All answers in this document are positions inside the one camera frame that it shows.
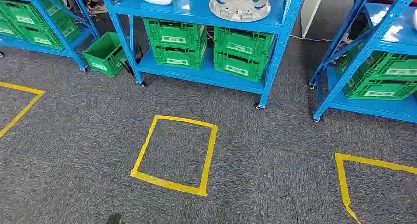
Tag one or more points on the silver plastic wheel hubcap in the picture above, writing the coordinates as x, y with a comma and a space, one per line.
241, 12

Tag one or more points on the person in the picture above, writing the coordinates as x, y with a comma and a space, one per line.
97, 7

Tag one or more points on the blue metal shelving rack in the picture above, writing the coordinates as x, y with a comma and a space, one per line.
79, 36
374, 108
195, 7

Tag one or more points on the white table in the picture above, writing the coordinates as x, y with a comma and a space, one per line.
311, 13

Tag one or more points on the yellow floor tape square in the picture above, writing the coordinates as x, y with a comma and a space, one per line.
342, 177
169, 183
22, 87

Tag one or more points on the robot's left foot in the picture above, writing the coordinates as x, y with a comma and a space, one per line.
114, 218

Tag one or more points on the open green plastic crate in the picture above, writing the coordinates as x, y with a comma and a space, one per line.
104, 57

